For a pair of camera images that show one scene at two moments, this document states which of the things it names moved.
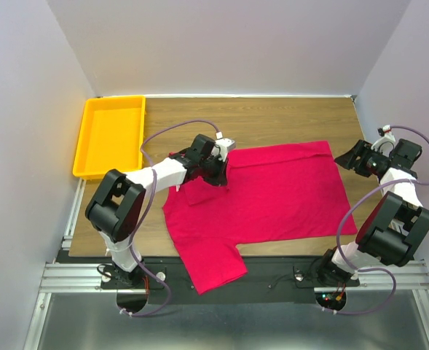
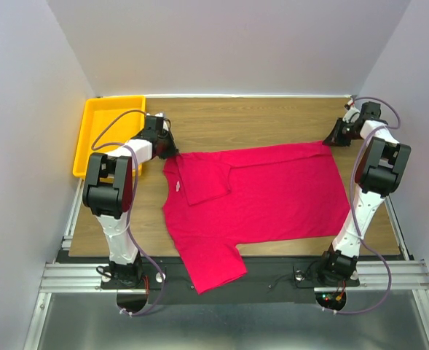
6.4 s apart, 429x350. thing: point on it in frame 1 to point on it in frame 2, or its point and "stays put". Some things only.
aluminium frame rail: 66,278 stays put
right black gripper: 361,149 to 334,138
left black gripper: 220,179 to 172,151
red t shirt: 274,193 stays put
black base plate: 270,280 stays put
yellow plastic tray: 111,135 stays put
